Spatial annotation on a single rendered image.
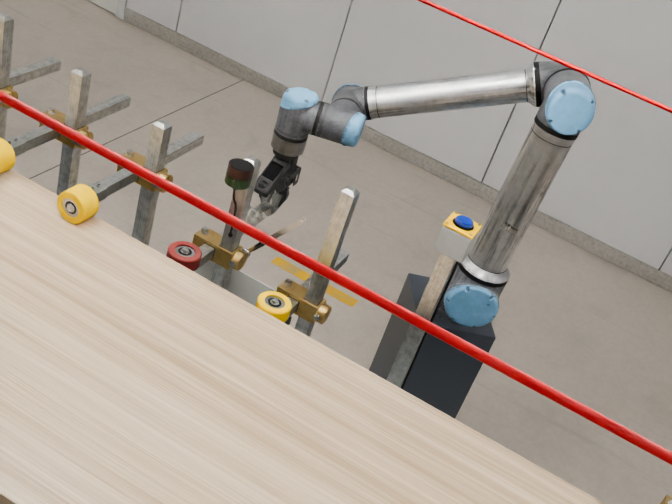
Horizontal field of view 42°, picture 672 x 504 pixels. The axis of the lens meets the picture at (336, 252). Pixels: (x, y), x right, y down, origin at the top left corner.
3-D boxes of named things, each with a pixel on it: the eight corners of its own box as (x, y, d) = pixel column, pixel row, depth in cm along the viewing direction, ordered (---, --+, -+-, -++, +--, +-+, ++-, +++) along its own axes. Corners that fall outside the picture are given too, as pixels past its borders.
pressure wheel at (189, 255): (173, 272, 214) (181, 234, 208) (199, 287, 212) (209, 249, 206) (153, 286, 208) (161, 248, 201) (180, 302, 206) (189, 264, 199)
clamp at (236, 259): (201, 241, 224) (205, 225, 221) (245, 265, 220) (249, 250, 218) (188, 250, 219) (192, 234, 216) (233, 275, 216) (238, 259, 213)
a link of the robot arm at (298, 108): (318, 106, 219) (280, 94, 219) (306, 148, 226) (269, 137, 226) (324, 91, 226) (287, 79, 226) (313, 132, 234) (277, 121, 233)
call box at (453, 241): (441, 239, 194) (454, 210, 189) (470, 253, 192) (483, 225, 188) (430, 252, 188) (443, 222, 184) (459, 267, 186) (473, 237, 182)
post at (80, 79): (60, 222, 242) (80, 64, 216) (70, 228, 241) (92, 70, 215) (52, 227, 239) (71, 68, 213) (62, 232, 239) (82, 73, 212)
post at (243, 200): (209, 308, 231) (250, 152, 205) (220, 314, 230) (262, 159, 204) (202, 314, 228) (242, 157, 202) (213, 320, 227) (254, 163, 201)
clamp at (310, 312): (283, 291, 219) (288, 276, 216) (329, 317, 216) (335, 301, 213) (271, 303, 214) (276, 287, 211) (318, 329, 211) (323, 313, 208)
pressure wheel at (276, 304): (242, 326, 205) (253, 289, 199) (274, 325, 208) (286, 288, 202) (252, 350, 199) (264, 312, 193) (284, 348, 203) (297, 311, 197)
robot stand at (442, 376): (354, 403, 312) (408, 272, 279) (420, 414, 317) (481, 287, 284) (359, 457, 292) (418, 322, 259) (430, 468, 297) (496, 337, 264)
